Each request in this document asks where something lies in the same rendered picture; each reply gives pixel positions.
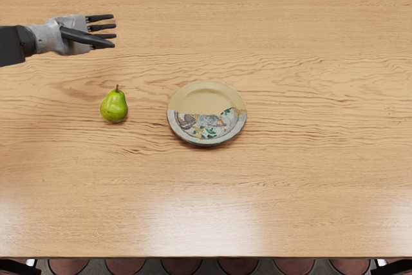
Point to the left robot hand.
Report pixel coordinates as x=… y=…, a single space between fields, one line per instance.
x=51 y=37

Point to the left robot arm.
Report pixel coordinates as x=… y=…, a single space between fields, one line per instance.
x=13 y=44

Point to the patterned beige plate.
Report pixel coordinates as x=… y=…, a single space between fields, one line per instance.
x=206 y=112

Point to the green pear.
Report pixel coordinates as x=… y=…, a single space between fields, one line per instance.
x=113 y=108

